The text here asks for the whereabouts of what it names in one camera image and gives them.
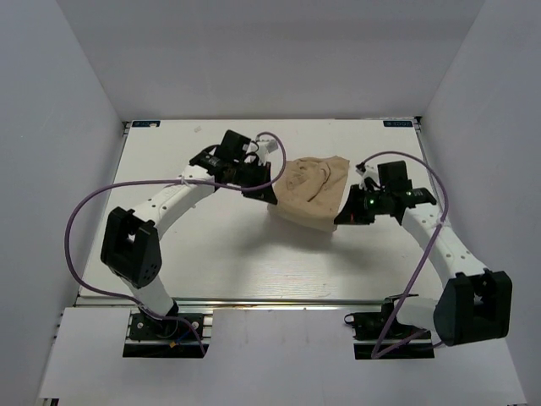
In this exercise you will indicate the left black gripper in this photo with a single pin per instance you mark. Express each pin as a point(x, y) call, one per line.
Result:
point(265, 194)

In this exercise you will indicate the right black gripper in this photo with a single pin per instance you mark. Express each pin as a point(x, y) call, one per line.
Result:
point(352, 213)

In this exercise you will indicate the beige t shirt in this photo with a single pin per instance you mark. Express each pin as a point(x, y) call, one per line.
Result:
point(309, 192)

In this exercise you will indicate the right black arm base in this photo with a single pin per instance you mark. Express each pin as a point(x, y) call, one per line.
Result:
point(367, 326)

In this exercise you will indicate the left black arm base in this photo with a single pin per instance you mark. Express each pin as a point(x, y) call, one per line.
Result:
point(147, 338)

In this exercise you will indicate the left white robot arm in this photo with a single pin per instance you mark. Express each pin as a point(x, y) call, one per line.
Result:
point(131, 245)

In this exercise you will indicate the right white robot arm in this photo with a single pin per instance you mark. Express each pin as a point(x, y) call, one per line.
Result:
point(475, 304)

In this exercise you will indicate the right blue label sticker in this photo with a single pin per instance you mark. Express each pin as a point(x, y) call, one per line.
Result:
point(398, 123)

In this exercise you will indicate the blue label sticker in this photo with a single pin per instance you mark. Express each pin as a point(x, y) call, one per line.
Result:
point(145, 123)
point(398, 123)

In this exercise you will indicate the left blue label sticker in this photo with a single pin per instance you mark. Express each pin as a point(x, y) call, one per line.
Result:
point(145, 123)

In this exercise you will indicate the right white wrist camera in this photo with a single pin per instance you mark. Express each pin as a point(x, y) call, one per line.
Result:
point(369, 176)

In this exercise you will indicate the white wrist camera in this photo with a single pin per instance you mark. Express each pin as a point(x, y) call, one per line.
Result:
point(259, 150)
point(369, 176)

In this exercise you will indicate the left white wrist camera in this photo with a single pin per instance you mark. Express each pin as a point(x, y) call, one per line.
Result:
point(259, 150)

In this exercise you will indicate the aluminium front rail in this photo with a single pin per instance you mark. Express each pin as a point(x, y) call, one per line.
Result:
point(109, 301)

